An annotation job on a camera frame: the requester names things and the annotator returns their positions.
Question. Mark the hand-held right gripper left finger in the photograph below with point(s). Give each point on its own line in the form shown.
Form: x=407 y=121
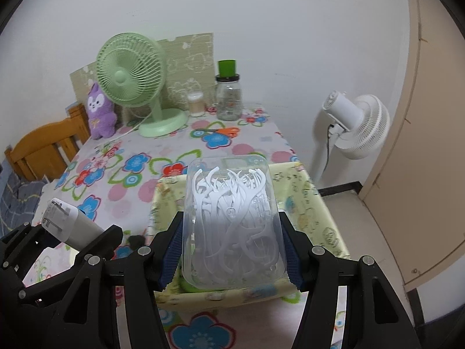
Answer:
x=170 y=258

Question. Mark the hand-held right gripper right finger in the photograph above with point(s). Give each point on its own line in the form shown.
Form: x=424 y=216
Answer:
x=292 y=258

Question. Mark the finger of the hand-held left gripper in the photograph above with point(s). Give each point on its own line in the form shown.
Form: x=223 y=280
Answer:
x=103 y=241
x=21 y=247

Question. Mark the white charger plug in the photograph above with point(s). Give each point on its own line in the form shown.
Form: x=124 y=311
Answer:
x=72 y=225

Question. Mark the yellow-green printed fabric box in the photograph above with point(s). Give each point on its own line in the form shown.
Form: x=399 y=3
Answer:
x=308 y=207

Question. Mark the blue-grey bedding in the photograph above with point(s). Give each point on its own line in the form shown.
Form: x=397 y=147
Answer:
x=18 y=196

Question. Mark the wooden chair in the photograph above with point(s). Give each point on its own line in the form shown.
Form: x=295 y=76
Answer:
x=40 y=141

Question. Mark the purple plush toy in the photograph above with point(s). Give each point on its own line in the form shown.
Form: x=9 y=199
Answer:
x=100 y=116

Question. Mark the orange scissors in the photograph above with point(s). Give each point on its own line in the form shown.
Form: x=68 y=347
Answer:
x=229 y=131

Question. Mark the white standing fan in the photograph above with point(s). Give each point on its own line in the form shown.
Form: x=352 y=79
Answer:
x=367 y=127

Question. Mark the cotton swab container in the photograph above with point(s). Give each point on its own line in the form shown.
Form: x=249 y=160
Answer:
x=196 y=105

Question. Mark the glass jar with black lid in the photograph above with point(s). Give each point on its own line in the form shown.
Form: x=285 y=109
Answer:
x=229 y=101

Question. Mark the green desk fan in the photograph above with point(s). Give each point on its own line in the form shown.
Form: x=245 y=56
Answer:
x=127 y=76

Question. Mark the beige door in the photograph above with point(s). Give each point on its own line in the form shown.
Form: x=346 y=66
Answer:
x=428 y=152

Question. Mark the beige printed cardboard sheet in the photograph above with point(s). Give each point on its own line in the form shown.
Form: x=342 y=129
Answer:
x=189 y=61

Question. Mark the green plastic cup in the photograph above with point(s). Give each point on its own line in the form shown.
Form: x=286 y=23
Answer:
x=227 y=68

